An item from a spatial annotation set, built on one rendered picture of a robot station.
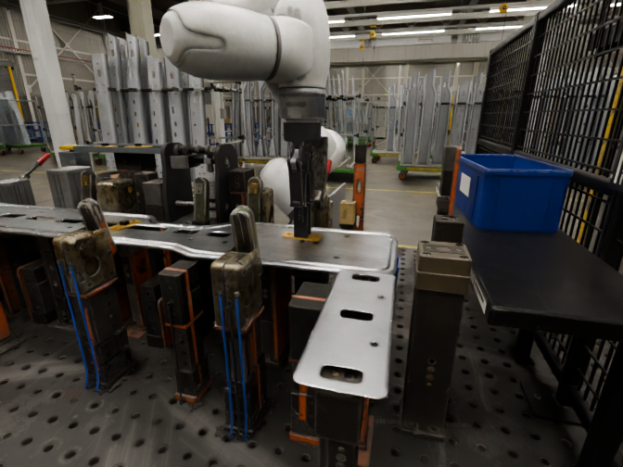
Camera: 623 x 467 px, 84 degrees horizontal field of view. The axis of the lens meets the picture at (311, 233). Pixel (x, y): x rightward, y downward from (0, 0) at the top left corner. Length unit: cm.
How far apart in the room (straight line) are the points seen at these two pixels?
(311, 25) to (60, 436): 87
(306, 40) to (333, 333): 48
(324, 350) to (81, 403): 62
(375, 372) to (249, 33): 51
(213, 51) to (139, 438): 68
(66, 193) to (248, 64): 82
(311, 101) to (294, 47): 9
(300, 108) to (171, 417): 65
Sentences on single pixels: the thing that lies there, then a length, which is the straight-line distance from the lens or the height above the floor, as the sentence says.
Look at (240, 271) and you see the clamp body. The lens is 55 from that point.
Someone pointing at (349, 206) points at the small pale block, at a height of 106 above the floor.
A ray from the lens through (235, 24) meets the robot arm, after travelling 61.
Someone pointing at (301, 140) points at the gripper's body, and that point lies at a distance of 68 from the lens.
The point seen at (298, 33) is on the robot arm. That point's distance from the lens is 66.
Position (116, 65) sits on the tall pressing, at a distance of 590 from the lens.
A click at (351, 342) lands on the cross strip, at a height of 100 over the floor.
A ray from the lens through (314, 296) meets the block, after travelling 58.
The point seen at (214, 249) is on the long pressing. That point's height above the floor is 100.
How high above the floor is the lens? 126
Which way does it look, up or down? 19 degrees down
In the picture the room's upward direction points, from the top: straight up
